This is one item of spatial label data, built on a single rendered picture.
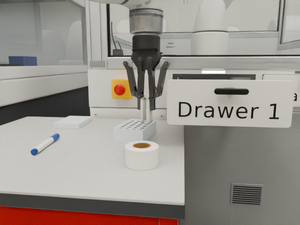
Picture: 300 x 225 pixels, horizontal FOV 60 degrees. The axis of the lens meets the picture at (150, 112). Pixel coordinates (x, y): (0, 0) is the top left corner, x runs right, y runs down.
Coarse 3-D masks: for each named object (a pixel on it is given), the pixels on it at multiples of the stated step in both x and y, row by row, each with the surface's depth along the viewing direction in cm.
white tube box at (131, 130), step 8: (128, 120) 79; (136, 120) 80; (152, 120) 78; (120, 128) 69; (128, 128) 70; (136, 128) 70; (144, 128) 70; (152, 128) 75; (120, 136) 69; (128, 136) 68; (136, 136) 68; (144, 136) 68
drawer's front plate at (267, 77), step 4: (264, 76) 90; (268, 76) 89; (272, 76) 89; (276, 76) 89; (280, 76) 89; (284, 76) 89; (288, 76) 89; (292, 76) 88; (296, 76) 88; (292, 80) 89; (296, 80) 89; (296, 84) 89; (296, 88) 89; (296, 92) 89; (296, 104) 90
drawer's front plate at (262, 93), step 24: (168, 96) 63; (192, 96) 62; (216, 96) 62; (240, 96) 61; (264, 96) 60; (288, 96) 59; (168, 120) 64; (192, 120) 63; (216, 120) 63; (240, 120) 62; (264, 120) 61; (288, 120) 60
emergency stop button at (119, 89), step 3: (117, 84) 92; (120, 84) 91; (114, 87) 92; (117, 87) 91; (120, 87) 91; (123, 87) 91; (114, 90) 92; (117, 90) 91; (120, 90) 91; (123, 90) 91; (117, 93) 92; (120, 93) 92; (123, 93) 92
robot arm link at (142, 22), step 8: (136, 16) 65; (144, 16) 64; (152, 16) 65; (160, 16) 66; (136, 24) 65; (144, 24) 65; (152, 24) 65; (160, 24) 66; (136, 32) 66; (144, 32) 66; (152, 32) 66; (160, 32) 67
